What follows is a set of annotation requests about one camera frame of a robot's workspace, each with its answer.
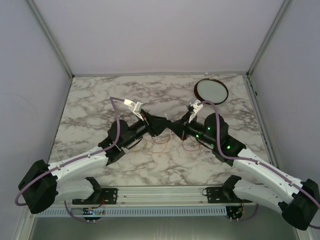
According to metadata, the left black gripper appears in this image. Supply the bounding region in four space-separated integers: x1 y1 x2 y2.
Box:
122 109 172 148

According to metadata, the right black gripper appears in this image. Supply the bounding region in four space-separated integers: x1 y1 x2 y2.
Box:
167 111 217 148

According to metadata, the white zip tie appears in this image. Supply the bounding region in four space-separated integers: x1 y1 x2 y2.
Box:
164 113 172 141

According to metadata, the red long wire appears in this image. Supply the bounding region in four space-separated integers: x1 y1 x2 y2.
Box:
149 136 202 152

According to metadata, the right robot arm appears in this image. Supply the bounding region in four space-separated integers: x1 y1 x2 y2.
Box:
169 113 320 231

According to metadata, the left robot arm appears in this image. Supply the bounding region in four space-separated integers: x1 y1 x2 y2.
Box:
18 111 171 214

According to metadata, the round brown-rimmed dish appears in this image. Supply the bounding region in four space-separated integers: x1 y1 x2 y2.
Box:
193 78 229 105

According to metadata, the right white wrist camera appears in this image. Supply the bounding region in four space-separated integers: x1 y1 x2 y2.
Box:
187 99 204 123

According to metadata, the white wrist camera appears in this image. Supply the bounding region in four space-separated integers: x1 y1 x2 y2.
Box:
187 99 204 123
123 99 144 121

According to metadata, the yellow loose wire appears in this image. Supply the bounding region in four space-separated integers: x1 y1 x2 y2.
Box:
130 139 171 154

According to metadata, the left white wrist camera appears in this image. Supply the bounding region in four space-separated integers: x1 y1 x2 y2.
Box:
123 99 144 121

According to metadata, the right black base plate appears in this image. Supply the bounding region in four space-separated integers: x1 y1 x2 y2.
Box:
201 186 252 204

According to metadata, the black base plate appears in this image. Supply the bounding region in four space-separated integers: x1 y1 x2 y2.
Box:
201 186 252 204
72 187 118 205

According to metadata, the aluminium front rail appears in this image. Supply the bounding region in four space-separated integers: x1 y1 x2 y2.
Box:
49 183 301 207

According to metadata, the grey slotted cable duct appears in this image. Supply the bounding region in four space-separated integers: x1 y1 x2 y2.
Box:
35 205 227 218

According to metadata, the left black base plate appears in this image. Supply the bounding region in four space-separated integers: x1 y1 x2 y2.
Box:
72 187 118 205

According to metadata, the right aluminium corner post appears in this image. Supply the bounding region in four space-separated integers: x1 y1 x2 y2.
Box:
246 0 294 78

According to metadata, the aluminium corner post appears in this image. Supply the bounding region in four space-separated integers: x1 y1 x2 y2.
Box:
246 0 294 78
25 0 74 79

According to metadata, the left aluminium corner post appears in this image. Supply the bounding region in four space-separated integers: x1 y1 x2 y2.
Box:
25 0 74 79

